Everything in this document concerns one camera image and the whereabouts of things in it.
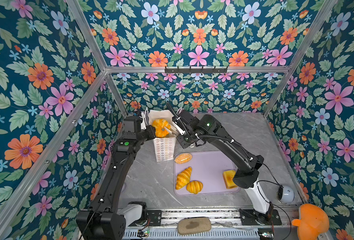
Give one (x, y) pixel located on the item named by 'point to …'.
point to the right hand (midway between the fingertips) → (182, 138)
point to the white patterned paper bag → (165, 146)
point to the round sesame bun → (183, 158)
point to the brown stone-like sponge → (194, 225)
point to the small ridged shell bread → (194, 187)
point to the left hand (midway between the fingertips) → (155, 124)
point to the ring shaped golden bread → (159, 124)
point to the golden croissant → (183, 178)
